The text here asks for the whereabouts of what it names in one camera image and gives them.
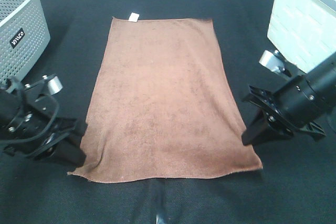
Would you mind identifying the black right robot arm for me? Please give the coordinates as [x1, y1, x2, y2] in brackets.
[241, 54, 335, 146]

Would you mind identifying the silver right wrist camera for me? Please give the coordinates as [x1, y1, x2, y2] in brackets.
[259, 50, 291, 78]

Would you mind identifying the grey perforated basket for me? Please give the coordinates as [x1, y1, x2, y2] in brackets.
[1, 0, 50, 84]

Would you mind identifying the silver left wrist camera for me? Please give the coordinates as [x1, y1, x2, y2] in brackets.
[43, 74, 63, 95]

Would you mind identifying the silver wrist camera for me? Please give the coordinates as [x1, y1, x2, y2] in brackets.
[43, 74, 63, 95]
[259, 50, 291, 78]

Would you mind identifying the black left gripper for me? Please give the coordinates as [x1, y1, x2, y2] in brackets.
[2, 77, 87, 167]

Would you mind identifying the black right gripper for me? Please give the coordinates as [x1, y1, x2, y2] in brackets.
[241, 75, 328, 146]

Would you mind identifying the brown towel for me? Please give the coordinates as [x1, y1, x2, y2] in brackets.
[72, 18, 263, 183]

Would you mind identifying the black table cloth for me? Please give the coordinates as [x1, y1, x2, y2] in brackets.
[1, 0, 335, 223]

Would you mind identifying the white plastic basket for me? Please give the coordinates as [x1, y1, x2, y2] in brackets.
[267, 0, 335, 72]

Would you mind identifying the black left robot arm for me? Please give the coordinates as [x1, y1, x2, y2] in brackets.
[1, 74, 87, 167]

